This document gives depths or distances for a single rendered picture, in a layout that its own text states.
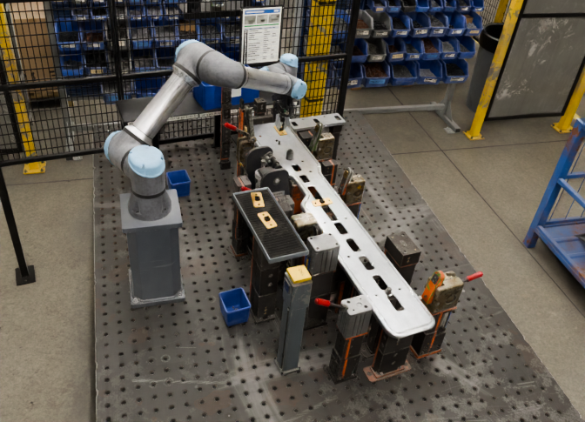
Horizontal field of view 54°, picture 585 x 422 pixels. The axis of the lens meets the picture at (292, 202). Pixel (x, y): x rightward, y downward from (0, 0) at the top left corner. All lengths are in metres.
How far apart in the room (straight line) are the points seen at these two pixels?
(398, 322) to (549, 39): 3.60
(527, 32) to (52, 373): 4.02
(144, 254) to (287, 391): 0.70
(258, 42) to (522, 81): 2.75
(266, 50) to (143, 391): 1.81
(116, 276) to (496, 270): 2.37
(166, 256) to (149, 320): 0.27
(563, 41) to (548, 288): 2.20
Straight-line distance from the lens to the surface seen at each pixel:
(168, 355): 2.19
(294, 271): 1.82
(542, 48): 5.18
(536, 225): 4.04
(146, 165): 1.98
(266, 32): 3.07
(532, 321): 3.65
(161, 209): 2.08
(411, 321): 1.98
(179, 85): 2.12
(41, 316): 3.36
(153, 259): 2.19
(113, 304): 2.37
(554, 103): 5.58
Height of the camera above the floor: 2.42
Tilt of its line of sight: 37 degrees down
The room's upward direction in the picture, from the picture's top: 6 degrees clockwise
